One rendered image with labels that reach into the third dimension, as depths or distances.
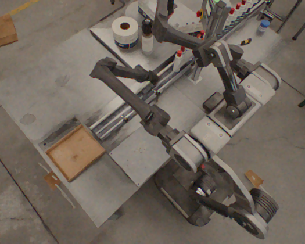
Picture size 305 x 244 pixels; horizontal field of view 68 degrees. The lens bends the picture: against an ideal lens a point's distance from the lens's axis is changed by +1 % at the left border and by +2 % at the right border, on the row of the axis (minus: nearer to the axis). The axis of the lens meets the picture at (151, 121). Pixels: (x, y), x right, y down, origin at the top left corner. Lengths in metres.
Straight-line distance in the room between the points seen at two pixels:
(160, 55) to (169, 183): 1.12
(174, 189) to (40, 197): 1.30
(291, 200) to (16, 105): 2.59
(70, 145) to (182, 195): 1.07
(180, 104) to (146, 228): 1.22
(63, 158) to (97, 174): 0.26
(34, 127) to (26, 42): 1.90
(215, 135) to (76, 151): 1.02
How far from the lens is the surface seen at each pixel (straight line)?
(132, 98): 0.98
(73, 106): 1.77
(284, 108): 3.07
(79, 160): 1.60
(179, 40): 1.11
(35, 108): 1.86
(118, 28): 1.88
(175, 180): 2.13
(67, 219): 2.44
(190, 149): 0.88
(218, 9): 1.38
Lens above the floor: 2.33
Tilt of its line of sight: 66 degrees down
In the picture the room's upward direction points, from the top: 3 degrees clockwise
